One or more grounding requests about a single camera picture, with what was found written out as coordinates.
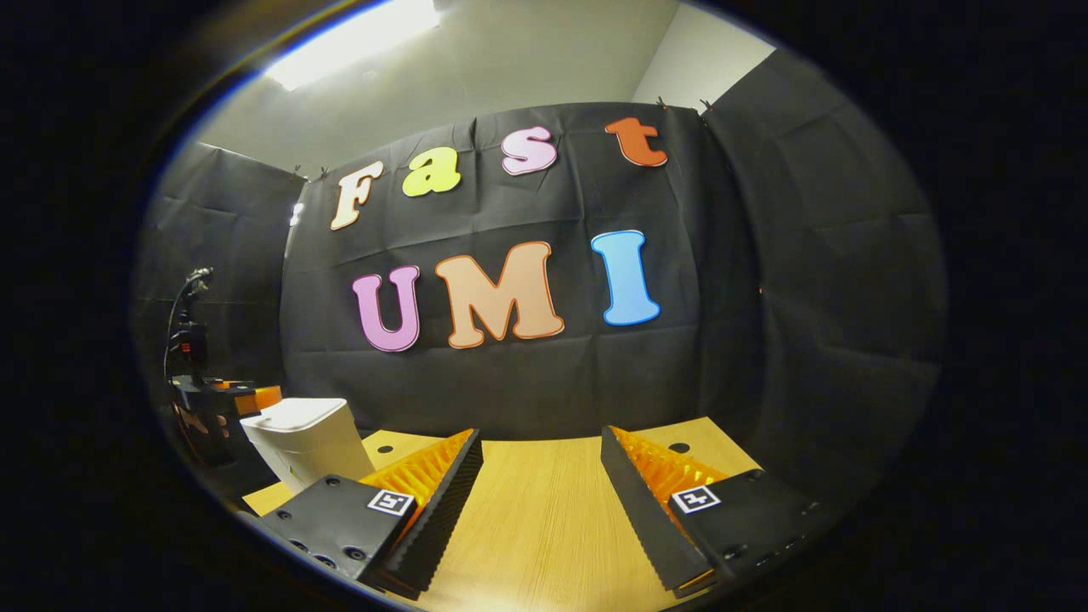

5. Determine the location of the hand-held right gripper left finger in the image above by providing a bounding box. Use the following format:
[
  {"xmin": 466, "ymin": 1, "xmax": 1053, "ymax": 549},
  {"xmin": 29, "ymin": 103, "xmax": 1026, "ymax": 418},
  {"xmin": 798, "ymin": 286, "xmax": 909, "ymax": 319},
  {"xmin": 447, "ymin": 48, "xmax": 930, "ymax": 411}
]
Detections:
[{"xmin": 255, "ymin": 428, "xmax": 485, "ymax": 596}]

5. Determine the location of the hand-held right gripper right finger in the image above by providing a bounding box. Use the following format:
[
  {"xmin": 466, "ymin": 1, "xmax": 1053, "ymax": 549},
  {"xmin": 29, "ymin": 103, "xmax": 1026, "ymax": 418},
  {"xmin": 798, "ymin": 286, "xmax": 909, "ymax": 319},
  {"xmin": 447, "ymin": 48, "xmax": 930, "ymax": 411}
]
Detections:
[{"xmin": 599, "ymin": 425, "xmax": 821, "ymax": 593}]

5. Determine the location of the white desktop garbage bin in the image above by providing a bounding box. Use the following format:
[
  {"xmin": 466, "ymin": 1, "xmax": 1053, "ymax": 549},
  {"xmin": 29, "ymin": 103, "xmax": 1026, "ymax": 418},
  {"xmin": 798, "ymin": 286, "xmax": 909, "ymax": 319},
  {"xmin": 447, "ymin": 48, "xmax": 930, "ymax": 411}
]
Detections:
[{"xmin": 240, "ymin": 398, "xmax": 377, "ymax": 494}]

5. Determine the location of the wooden desktop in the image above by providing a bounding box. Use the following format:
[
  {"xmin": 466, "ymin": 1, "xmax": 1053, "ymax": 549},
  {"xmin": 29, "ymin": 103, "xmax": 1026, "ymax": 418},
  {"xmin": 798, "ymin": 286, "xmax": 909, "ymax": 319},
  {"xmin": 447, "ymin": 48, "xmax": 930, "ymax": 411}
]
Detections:
[{"xmin": 241, "ymin": 415, "xmax": 762, "ymax": 612}]

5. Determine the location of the black backdrop cloth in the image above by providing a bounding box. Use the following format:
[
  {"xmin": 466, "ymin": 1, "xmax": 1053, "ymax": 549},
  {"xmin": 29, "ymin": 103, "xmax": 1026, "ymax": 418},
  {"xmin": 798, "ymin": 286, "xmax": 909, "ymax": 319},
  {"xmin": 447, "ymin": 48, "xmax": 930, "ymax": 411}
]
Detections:
[{"xmin": 132, "ymin": 47, "xmax": 949, "ymax": 511}]

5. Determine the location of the ceiling light panel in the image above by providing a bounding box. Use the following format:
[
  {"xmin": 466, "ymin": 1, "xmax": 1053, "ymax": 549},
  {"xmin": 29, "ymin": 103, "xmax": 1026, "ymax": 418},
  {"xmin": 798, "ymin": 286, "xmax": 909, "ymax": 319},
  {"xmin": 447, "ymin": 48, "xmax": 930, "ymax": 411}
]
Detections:
[{"xmin": 263, "ymin": 0, "xmax": 443, "ymax": 93}]

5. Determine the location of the black cable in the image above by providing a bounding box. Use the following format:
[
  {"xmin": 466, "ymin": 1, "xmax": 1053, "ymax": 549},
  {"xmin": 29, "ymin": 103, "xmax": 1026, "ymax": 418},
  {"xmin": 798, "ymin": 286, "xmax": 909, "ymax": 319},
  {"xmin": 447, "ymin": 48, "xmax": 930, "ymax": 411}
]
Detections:
[{"xmin": 163, "ymin": 266, "xmax": 215, "ymax": 383}]

